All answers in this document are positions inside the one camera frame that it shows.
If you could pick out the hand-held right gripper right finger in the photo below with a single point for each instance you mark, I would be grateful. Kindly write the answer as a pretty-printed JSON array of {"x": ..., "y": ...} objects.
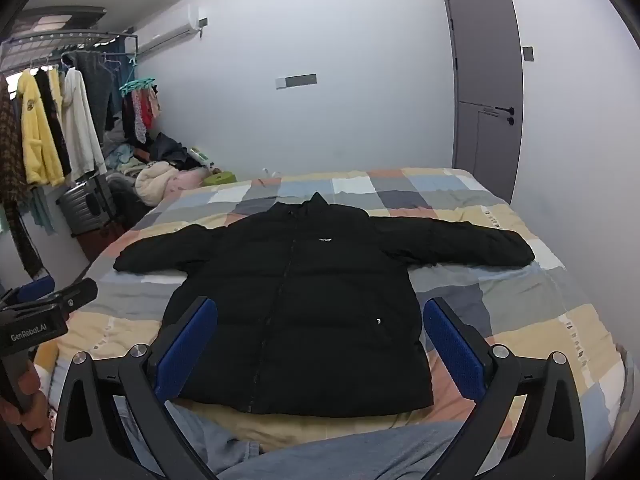
[{"x": 452, "y": 347}]

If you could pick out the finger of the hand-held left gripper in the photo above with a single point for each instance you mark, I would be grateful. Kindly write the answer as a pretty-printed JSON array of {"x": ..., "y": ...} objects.
[
  {"x": 37, "y": 286},
  {"x": 77, "y": 294}
]

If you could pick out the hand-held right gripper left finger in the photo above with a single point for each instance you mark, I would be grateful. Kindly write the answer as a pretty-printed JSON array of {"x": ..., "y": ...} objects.
[{"x": 182, "y": 355}]

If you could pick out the black puffer jacket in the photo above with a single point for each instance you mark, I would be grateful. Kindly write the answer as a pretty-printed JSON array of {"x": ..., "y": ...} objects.
[{"x": 310, "y": 310}]

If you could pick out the pile of mixed clothes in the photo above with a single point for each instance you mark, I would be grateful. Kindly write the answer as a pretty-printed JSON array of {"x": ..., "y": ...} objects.
[{"x": 122, "y": 155}]

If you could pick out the metal clothes rack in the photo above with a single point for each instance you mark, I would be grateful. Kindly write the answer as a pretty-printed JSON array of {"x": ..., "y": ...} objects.
[{"x": 75, "y": 35}]

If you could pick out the person's left hand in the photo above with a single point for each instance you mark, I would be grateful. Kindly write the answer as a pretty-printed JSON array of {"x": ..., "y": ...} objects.
[{"x": 30, "y": 410}]

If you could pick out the bed with patchwork sheet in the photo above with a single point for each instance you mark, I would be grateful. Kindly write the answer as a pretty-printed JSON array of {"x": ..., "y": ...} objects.
[{"x": 530, "y": 310}]

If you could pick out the silver suitcase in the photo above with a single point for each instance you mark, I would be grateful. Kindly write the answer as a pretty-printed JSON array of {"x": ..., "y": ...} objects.
[{"x": 87, "y": 202}]

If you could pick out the cream fluffy garment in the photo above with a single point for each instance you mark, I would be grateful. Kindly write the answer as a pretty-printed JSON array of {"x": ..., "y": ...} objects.
[{"x": 155, "y": 182}]

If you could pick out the brown patterned garment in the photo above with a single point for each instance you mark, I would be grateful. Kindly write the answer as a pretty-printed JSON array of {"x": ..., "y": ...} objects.
[{"x": 10, "y": 150}]

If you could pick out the yellow hoodie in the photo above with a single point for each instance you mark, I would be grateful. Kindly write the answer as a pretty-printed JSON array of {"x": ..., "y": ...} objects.
[{"x": 35, "y": 130}]

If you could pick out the person's blue jeans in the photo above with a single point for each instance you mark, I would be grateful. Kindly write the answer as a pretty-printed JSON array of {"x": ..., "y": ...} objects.
[{"x": 310, "y": 452}]

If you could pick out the white hoodie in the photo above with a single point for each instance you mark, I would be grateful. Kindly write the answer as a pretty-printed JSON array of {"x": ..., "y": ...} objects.
[{"x": 80, "y": 125}]

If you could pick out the black hanging garment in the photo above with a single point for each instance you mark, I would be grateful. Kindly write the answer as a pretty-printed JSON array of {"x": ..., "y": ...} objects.
[{"x": 52, "y": 120}]

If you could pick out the black crumpled garment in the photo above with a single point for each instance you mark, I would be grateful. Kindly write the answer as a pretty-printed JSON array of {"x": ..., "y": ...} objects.
[{"x": 170, "y": 150}]

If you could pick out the green box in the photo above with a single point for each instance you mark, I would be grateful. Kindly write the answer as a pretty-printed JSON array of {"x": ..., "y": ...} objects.
[{"x": 222, "y": 178}]

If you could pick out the dark grey hanging sweater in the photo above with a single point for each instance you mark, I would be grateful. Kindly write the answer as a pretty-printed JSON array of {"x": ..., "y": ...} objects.
[{"x": 97, "y": 85}]

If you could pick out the green clip hanger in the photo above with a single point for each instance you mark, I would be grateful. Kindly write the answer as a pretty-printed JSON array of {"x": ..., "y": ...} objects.
[{"x": 137, "y": 84}]

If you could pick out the white air conditioner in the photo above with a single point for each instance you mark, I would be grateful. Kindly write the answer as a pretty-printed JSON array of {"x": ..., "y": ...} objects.
[{"x": 167, "y": 27}]

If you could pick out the grey door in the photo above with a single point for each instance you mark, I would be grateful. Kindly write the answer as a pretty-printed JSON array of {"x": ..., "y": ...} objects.
[{"x": 480, "y": 60}]

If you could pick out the grey and white wall panel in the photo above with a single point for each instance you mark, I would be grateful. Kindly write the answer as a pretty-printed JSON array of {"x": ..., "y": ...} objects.
[{"x": 297, "y": 81}]

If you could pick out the grey light switch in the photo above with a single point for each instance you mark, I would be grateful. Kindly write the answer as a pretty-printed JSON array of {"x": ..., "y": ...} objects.
[{"x": 527, "y": 53}]

